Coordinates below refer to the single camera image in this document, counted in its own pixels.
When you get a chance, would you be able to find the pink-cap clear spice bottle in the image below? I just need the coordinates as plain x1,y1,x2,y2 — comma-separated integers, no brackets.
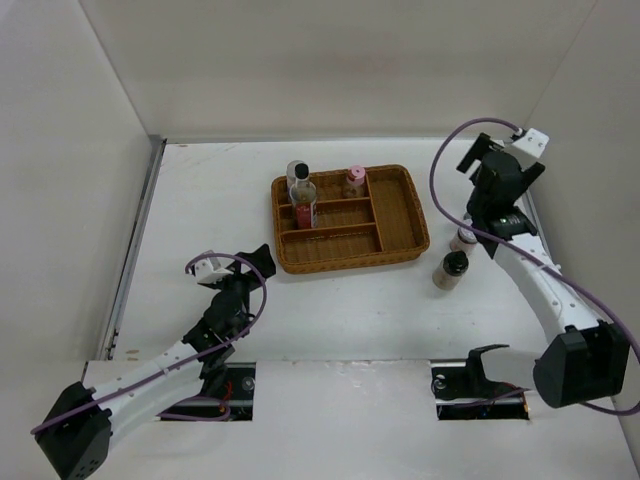
342,165,366,198

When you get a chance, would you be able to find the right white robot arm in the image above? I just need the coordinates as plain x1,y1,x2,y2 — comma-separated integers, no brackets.
457,133,630,408

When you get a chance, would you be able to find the black-cap small pepper bottle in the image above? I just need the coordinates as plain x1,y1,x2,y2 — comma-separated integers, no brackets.
432,251,469,291

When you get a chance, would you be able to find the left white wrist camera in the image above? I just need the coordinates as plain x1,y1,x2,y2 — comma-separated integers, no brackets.
185,251,231,285

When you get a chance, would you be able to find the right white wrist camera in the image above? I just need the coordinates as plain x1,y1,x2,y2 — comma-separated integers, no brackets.
509,128,550,160

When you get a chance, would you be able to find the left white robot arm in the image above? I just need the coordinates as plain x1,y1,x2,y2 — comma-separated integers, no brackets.
31,244,276,479

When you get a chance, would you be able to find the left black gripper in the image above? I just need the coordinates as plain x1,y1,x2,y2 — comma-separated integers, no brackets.
208,244,274,308

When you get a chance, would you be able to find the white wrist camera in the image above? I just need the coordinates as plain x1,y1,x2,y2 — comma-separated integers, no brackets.
509,128,550,160
185,251,231,285

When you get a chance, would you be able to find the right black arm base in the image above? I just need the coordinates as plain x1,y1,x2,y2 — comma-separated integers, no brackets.
430,344,529,421

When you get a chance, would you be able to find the silver-lid jar with blue label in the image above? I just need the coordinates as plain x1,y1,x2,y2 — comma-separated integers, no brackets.
286,160,303,192

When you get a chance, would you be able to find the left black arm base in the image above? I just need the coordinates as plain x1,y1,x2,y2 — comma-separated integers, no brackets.
158,363,257,422

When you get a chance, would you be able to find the tall dark vinegar bottle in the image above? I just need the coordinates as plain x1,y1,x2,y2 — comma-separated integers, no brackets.
289,163,317,230

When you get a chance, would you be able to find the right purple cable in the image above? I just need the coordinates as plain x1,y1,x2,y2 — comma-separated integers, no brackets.
429,117,640,416

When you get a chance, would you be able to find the brown wicker divided basket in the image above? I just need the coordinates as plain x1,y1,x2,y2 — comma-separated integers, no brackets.
271,164,430,274

